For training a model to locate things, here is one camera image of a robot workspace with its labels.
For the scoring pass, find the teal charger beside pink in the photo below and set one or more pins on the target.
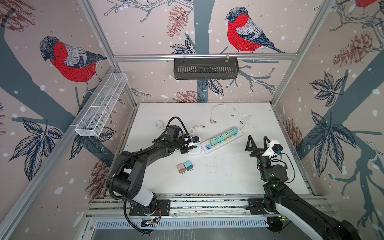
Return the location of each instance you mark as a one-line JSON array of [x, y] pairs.
[[188, 165]]

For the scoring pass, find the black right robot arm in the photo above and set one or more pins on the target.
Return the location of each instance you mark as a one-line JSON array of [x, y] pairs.
[[279, 198]]

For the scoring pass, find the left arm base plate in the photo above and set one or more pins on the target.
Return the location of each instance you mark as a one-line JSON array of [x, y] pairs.
[[155, 208]]

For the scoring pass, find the teal charger plug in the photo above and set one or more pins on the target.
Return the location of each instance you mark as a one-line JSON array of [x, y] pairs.
[[219, 138], [235, 130]]

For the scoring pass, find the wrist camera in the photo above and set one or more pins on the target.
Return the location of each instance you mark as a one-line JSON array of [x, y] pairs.
[[195, 142], [274, 149]]

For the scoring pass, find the blue square power socket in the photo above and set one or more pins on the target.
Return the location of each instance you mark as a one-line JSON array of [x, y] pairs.
[[160, 125]]

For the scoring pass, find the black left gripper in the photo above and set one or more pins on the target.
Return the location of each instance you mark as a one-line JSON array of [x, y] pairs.
[[185, 150]]

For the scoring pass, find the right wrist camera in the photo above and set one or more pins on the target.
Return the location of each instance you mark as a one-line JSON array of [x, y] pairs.
[[274, 149]]

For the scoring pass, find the white multicolour power strip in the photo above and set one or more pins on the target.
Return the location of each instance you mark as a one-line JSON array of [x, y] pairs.
[[206, 146]]

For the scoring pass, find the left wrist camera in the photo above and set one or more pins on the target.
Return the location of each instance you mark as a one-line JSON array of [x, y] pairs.
[[195, 142]]

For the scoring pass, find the teal charger plug bottom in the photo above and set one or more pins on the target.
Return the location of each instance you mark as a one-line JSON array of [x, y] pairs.
[[219, 138]]

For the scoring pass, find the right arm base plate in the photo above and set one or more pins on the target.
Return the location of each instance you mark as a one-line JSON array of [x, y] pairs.
[[262, 206]]

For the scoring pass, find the black wire wall basket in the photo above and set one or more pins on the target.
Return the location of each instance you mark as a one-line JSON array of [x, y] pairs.
[[206, 68]]

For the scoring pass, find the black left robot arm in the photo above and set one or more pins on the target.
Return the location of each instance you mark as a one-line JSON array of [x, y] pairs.
[[125, 180]]

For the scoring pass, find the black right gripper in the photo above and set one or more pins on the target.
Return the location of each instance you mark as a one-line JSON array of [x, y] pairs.
[[259, 153]]

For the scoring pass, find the white square power socket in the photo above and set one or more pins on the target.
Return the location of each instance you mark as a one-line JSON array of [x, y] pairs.
[[194, 131]]

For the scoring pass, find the pink USB charger plug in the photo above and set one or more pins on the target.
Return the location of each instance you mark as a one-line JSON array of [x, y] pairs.
[[181, 168]]

